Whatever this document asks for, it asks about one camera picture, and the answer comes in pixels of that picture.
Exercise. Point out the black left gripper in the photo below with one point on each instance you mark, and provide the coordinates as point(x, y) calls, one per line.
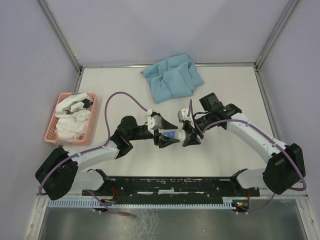
point(162, 140)

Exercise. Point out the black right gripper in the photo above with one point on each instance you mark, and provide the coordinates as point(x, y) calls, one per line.
point(191, 139)

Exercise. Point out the blue weekly pill organizer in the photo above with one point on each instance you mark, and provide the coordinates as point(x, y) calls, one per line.
point(169, 134)

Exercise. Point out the white cap dark pill bottle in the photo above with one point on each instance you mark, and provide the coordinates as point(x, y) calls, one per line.
point(180, 135)

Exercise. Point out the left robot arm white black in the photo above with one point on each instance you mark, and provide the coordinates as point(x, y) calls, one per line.
point(63, 172)

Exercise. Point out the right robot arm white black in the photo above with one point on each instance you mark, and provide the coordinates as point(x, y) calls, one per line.
point(285, 168)

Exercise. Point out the light blue folded cloth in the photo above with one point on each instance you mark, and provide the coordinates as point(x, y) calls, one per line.
point(172, 78)

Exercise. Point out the white crumpled cloth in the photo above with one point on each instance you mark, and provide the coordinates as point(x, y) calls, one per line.
point(73, 115)

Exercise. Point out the pink plastic basket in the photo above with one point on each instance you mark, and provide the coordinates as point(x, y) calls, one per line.
point(50, 135)

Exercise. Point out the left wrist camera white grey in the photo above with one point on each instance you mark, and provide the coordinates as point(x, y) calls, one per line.
point(154, 122)

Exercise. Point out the wrist camera white grey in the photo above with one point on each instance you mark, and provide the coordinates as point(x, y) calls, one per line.
point(154, 122)
point(184, 115)

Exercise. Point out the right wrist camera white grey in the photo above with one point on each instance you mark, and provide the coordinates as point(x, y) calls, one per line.
point(184, 115)

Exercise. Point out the left aluminium corner post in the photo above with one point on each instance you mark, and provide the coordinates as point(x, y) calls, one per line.
point(57, 31)

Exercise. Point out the aluminium corner post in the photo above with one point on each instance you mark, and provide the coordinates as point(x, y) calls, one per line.
point(277, 32)
point(57, 31)

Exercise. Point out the light blue cable duct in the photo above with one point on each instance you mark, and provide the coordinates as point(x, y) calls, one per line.
point(162, 201)

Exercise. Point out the right aluminium corner post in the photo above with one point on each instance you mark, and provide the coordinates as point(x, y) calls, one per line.
point(277, 32)

